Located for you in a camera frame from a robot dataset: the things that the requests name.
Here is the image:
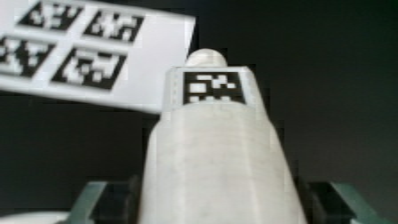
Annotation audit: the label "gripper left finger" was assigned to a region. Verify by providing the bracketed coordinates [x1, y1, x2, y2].
[65, 179, 140, 224]

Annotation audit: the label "white round table top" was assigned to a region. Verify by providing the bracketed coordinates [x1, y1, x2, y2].
[0, 212, 69, 224]

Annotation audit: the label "white marker sheet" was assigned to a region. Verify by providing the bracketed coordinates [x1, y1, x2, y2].
[0, 0, 195, 113]

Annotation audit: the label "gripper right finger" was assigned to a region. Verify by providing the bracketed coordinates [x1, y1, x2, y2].
[296, 180, 385, 224]

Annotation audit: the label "white cylindrical table leg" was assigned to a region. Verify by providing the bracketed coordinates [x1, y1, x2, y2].
[136, 49, 307, 224]

